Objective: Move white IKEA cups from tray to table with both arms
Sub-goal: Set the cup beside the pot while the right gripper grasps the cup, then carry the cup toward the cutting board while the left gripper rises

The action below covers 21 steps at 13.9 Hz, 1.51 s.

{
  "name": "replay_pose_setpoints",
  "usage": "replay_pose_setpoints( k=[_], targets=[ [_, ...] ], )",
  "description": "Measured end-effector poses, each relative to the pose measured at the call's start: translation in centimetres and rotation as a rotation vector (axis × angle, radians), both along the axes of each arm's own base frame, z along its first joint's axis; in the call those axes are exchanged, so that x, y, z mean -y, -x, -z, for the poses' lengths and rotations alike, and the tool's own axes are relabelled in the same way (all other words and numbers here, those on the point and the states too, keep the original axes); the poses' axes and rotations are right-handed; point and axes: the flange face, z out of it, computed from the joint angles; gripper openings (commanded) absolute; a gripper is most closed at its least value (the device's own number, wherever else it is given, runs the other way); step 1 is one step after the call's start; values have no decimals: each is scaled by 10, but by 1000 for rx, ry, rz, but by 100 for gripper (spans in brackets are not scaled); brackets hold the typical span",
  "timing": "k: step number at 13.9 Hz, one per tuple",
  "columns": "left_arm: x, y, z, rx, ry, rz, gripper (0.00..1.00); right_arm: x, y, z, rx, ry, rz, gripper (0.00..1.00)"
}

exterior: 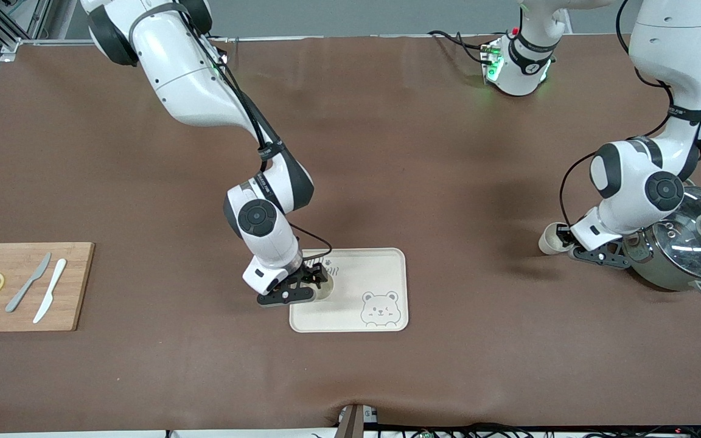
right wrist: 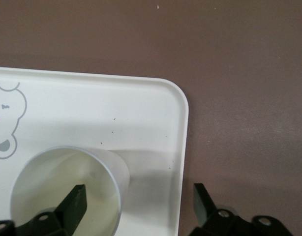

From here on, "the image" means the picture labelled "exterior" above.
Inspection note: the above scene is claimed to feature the black base cable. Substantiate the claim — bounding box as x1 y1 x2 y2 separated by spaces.
428 29 488 65

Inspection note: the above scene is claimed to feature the white plastic knife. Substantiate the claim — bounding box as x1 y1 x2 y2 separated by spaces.
33 259 68 324

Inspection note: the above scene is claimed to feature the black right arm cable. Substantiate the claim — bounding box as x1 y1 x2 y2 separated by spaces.
186 12 333 263

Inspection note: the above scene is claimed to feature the brown mounting bracket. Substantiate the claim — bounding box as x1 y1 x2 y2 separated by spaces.
337 404 379 438

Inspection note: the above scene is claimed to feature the white tray with bear print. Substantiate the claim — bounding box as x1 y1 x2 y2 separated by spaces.
289 248 409 333

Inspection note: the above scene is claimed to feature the wooden cutting board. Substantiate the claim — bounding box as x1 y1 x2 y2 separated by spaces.
0 242 96 333

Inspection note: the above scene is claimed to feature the white IKEA cup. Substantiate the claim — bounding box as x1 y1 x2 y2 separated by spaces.
311 275 335 302
538 222 570 256

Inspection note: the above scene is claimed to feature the grey plastic knife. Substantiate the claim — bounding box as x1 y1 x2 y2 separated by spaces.
5 252 52 313

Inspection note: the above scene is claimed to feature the grey electric cooking pot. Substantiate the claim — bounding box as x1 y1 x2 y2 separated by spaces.
621 186 701 299

